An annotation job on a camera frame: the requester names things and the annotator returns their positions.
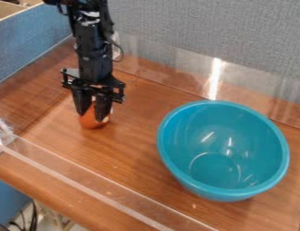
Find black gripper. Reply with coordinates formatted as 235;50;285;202
60;54;126;122

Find red white-spotted toy mushroom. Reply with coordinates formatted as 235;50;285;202
79;104;113;129

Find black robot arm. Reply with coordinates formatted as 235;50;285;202
43;0;126;122

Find blue plastic bowl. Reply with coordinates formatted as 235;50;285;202
157;100;290;202

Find blue partition with wooden shelf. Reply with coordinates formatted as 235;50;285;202
0;0;71;81

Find clear acrylic front barrier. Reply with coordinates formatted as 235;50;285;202
0;118;217;231

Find clear acrylic barrier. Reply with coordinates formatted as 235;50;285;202
0;118;217;231
115;32;300;104

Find clear acrylic back barrier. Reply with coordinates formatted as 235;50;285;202
115;32;300;104

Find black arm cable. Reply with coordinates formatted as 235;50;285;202
107;39;126;63

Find black cables under table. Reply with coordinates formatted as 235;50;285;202
0;201;42;231

